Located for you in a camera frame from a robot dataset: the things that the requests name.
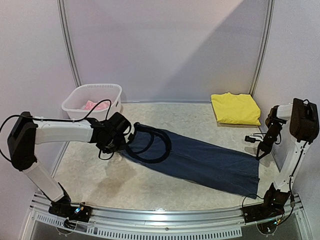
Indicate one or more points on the folded yellow shirt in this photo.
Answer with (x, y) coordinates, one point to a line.
(235, 109)

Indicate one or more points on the white plastic laundry basket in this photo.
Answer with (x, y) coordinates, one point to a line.
(94, 92)

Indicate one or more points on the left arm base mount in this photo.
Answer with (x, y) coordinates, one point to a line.
(73, 211)

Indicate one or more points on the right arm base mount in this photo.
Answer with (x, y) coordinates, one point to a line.
(265, 212)

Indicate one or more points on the aluminium front rail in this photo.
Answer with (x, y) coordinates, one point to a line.
(107, 223)

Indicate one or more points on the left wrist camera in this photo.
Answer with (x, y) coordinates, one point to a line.
(131, 137)

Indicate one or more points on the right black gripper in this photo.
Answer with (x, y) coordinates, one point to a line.
(264, 145)

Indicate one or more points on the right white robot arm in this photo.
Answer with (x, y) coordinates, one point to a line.
(304, 127)

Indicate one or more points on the pink crumpled garment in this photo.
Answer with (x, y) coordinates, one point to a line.
(89, 105)

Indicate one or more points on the navy blue tank top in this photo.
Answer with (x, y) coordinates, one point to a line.
(193, 160)

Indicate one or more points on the right aluminium frame post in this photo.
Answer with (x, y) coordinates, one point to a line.
(263, 45)

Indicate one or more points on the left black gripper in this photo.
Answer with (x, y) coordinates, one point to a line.
(123, 145)

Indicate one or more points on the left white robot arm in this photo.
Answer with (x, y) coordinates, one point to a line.
(28, 131)

